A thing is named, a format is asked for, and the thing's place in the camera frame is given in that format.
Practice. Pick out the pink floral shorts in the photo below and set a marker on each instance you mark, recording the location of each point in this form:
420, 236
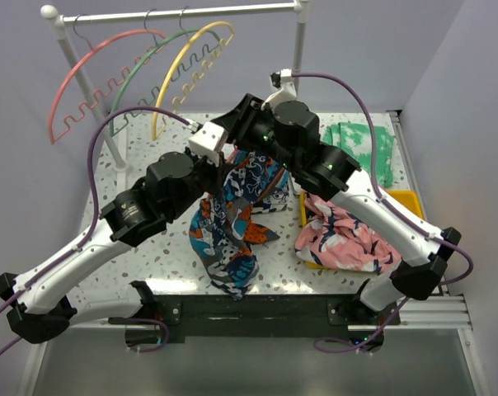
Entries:
338, 240

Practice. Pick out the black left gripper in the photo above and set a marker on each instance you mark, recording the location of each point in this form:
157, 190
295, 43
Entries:
218, 173

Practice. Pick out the blue orange patterned shorts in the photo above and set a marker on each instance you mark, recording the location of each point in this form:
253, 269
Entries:
222, 231

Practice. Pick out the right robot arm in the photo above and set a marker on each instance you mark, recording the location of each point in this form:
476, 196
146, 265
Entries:
289, 133

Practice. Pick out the yellow hanger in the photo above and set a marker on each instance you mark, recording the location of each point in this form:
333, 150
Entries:
186, 60

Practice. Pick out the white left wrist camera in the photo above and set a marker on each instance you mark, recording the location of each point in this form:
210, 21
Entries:
208, 142

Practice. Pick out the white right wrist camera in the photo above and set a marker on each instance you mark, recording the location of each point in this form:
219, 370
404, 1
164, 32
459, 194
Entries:
283, 89

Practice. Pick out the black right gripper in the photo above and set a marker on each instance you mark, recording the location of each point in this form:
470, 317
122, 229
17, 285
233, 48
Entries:
240, 122

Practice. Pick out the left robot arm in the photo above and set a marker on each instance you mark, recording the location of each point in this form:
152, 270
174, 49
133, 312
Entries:
41, 308

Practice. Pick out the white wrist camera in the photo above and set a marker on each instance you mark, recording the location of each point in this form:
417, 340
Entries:
283, 89
208, 142

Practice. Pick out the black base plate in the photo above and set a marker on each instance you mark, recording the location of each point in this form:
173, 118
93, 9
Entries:
296, 316

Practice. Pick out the green tie-dye cloth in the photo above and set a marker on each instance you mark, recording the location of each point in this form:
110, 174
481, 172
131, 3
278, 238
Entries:
355, 139

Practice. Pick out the white clothes rack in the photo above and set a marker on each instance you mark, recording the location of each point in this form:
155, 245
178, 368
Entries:
78, 97

